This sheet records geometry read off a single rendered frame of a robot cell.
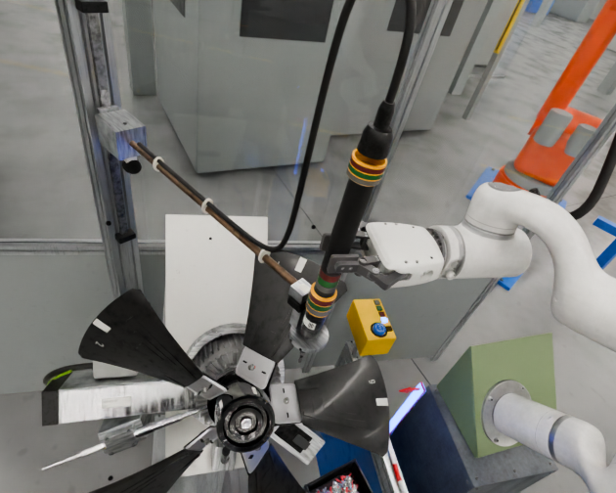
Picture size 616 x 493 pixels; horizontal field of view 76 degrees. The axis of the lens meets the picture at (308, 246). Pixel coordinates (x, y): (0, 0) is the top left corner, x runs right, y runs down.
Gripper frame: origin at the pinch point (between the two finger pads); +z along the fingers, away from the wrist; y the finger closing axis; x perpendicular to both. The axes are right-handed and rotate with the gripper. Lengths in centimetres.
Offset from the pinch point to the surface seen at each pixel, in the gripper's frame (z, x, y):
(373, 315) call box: -36, -58, 30
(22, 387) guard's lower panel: 95, -156, 71
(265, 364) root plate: 5.1, -38.0, 4.8
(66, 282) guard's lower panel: 64, -84, 71
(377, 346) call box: -36, -62, 21
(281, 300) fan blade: 1.5, -29.1, 14.7
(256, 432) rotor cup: 7.6, -44.5, -6.5
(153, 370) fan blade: 27.9, -40.8, 7.3
